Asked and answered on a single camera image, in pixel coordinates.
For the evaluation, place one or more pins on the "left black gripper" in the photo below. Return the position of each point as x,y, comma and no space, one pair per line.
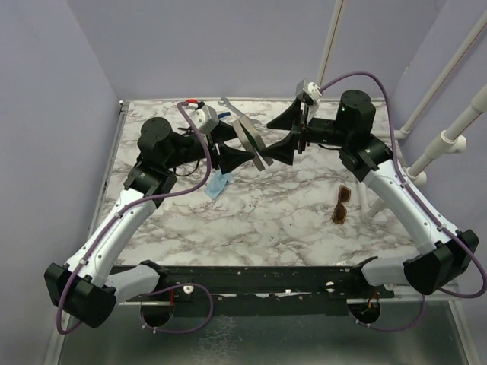
230,157

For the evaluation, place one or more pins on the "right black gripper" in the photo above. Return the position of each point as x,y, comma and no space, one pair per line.
283,148

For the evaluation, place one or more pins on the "grey rectangular block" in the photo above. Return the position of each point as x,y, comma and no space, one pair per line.
252,141

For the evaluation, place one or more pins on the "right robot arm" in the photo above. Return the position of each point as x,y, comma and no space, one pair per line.
444,250

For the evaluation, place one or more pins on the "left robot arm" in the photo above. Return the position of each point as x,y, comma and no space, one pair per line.
85,286

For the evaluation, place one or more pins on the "silver open-end wrench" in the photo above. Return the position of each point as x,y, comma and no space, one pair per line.
225,102

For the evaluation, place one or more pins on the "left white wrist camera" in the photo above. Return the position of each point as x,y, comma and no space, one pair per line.
205,119

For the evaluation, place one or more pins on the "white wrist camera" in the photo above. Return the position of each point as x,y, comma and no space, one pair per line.
205,119
309,93

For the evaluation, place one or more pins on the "blue handled pliers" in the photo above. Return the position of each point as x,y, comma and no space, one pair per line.
188,130

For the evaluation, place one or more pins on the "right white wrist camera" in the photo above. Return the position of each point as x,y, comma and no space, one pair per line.
309,93

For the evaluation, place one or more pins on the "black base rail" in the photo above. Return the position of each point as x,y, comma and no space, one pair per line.
263,291

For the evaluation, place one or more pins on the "white PVC pipe frame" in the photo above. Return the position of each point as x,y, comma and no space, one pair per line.
436,48

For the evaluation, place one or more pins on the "aluminium extrusion rail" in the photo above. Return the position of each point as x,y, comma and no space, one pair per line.
56,340

